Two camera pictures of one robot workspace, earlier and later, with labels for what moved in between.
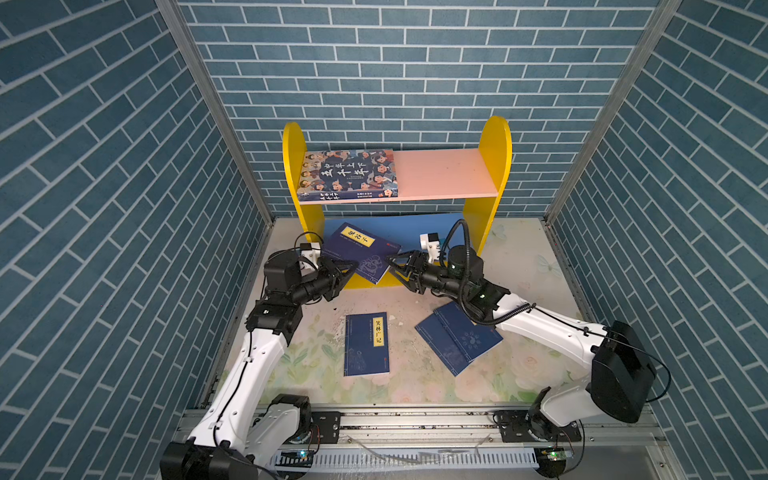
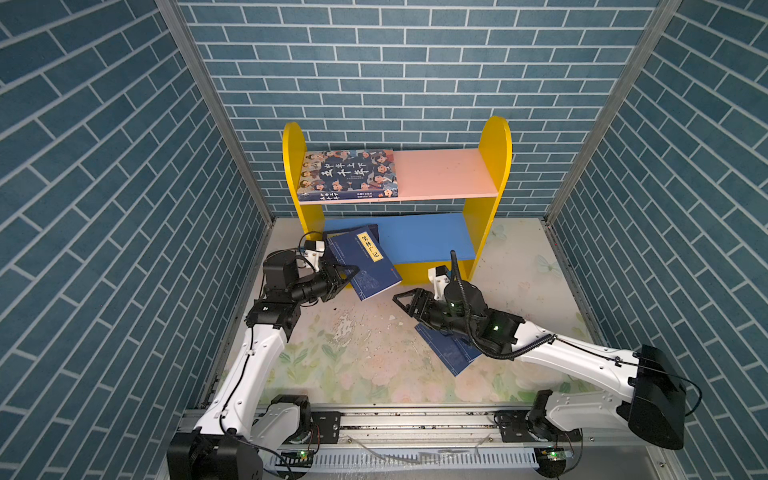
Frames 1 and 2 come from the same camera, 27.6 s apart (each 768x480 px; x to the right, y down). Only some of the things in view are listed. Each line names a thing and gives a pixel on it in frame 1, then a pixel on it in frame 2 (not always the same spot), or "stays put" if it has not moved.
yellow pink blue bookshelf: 435,188 stays put
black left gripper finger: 340,287 stays put
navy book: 366,345 -> 360,248
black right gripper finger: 411,263 -> 409,300
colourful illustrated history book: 347,175 stays put
